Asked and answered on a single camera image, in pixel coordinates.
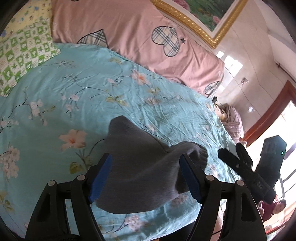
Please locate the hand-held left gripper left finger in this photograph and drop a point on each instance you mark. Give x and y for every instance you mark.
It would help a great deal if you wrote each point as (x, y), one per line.
(101, 178)

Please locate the pink pillow with plaid hearts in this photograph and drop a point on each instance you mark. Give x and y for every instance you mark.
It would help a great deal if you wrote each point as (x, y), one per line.
(127, 30)

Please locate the dark curtain rod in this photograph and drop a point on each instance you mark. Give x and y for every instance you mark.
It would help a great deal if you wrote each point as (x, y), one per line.
(285, 70)

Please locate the yellow and green patterned pillow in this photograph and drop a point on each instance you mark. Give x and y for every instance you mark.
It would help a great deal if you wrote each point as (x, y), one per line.
(23, 51)

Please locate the wooden door frame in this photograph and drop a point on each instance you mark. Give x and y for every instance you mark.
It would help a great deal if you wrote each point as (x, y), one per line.
(272, 109)

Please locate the gold framed floral painting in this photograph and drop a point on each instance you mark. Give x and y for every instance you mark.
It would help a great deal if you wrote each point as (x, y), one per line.
(203, 14)

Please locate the wall socket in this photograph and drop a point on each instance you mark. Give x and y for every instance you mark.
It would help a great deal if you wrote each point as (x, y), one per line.
(244, 80)

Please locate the grey fleece pants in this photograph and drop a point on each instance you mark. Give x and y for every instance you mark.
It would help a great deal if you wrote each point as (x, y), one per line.
(138, 166)

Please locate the blue floral bedsheet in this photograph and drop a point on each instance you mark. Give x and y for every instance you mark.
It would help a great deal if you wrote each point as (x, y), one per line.
(69, 92)

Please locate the pile of pale clothes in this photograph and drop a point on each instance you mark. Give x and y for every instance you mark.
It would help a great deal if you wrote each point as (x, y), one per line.
(231, 120)

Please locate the black plug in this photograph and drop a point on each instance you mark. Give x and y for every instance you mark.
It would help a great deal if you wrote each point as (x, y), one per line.
(215, 99)

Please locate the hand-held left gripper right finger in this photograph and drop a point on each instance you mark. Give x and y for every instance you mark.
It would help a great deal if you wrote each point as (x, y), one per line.
(190, 176)

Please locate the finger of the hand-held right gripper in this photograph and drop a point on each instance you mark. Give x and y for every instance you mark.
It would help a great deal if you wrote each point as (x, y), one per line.
(242, 153)
(227, 156)

